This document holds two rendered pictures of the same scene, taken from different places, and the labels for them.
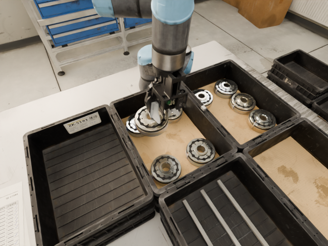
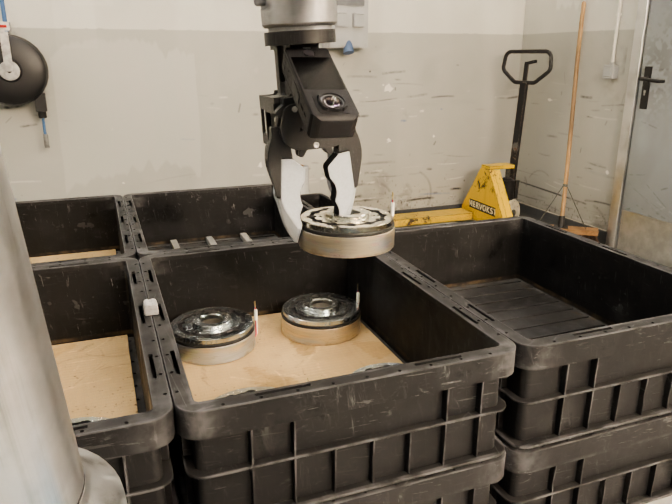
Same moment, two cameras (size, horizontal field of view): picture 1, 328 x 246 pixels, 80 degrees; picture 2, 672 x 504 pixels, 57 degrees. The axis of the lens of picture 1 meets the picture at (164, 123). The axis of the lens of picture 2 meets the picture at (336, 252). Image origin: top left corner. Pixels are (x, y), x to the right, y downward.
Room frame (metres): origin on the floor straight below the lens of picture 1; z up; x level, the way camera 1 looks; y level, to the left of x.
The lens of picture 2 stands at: (1.03, 0.12, 1.18)
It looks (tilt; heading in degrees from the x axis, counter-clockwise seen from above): 18 degrees down; 188
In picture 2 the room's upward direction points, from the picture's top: straight up
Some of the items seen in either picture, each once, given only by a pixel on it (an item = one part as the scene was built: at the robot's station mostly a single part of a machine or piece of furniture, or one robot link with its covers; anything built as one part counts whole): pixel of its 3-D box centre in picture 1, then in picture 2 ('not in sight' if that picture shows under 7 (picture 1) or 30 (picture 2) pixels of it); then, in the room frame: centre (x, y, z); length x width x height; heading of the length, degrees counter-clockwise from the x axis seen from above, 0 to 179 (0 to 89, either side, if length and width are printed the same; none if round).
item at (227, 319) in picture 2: (200, 149); (211, 320); (0.35, -0.13, 0.86); 0.05 x 0.05 x 0.01
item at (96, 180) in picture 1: (88, 170); (521, 309); (0.27, 0.25, 0.87); 0.40 x 0.30 x 0.11; 29
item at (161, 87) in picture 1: (167, 85); (301, 92); (0.38, -0.01, 1.14); 0.09 x 0.08 x 0.12; 29
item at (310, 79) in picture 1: (293, 90); not in sight; (1.19, -1.06, 0.37); 0.40 x 0.30 x 0.45; 30
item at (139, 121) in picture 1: (151, 117); (346, 218); (0.38, 0.04, 1.01); 0.10 x 0.10 x 0.01
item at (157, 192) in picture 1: (168, 126); (295, 303); (0.41, -0.01, 0.92); 0.40 x 0.30 x 0.02; 29
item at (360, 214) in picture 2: (151, 116); (346, 214); (0.38, 0.04, 1.01); 0.05 x 0.05 x 0.01
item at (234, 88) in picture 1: (226, 86); not in sight; (0.69, -0.29, 0.86); 0.10 x 0.10 x 0.01
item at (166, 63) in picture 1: (169, 55); (295, 9); (0.39, -0.01, 1.22); 0.08 x 0.08 x 0.05
